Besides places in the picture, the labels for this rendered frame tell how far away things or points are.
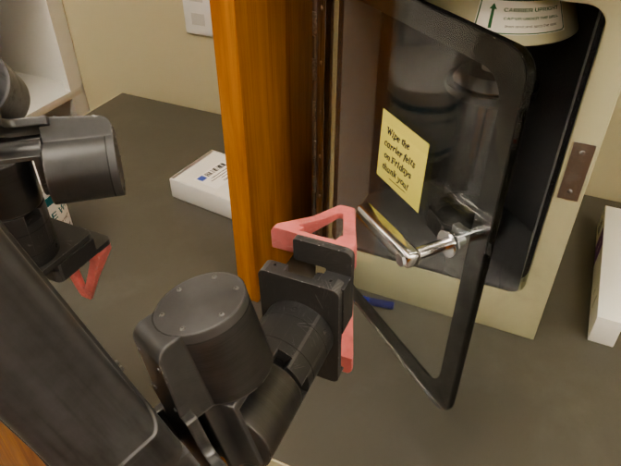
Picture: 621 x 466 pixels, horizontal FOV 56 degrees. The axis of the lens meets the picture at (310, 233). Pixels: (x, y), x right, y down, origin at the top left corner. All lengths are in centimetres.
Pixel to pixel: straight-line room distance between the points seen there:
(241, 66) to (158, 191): 49
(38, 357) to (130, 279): 63
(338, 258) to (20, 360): 22
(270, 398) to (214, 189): 66
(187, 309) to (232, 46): 36
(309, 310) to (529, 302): 43
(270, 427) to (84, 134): 29
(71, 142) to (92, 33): 102
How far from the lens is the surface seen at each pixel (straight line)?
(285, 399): 40
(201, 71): 137
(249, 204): 73
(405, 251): 51
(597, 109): 66
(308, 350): 42
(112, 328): 85
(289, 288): 43
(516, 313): 82
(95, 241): 62
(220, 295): 35
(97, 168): 51
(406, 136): 55
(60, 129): 53
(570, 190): 70
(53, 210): 93
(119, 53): 150
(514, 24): 66
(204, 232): 98
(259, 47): 68
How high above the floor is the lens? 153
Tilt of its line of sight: 38 degrees down
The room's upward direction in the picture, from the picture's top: straight up
